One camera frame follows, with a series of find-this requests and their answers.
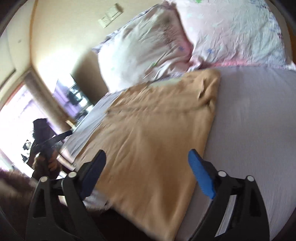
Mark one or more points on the brown furry left sleeve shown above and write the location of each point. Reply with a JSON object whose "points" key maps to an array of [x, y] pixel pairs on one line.
{"points": [[16, 194]]}

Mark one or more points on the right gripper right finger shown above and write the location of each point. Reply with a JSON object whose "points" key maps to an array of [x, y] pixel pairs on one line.
{"points": [[248, 220]]}

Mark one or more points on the left hand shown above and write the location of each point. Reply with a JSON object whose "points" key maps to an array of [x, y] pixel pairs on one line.
{"points": [[52, 163]]}

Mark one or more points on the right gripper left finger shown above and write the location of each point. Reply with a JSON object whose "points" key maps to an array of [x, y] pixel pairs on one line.
{"points": [[45, 218]]}

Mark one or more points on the tan fleece garment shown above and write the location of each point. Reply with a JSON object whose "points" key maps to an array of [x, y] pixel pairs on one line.
{"points": [[147, 134]]}

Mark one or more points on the lavender bed sheet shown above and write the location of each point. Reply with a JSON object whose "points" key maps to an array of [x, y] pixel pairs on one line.
{"points": [[254, 133]]}

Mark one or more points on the dark television screen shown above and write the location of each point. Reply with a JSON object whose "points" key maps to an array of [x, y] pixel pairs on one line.
{"points": [[71, 98]]}

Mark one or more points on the white floral pillow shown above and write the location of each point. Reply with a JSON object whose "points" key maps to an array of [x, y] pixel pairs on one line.
{"points": [[151, 46]]}

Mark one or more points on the white wall switch panel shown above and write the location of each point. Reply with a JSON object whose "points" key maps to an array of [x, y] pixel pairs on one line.
{"points": [[110, 15]]}

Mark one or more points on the pink floral pillow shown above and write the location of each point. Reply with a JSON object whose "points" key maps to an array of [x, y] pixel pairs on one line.
{"points": [[235, 33]]}

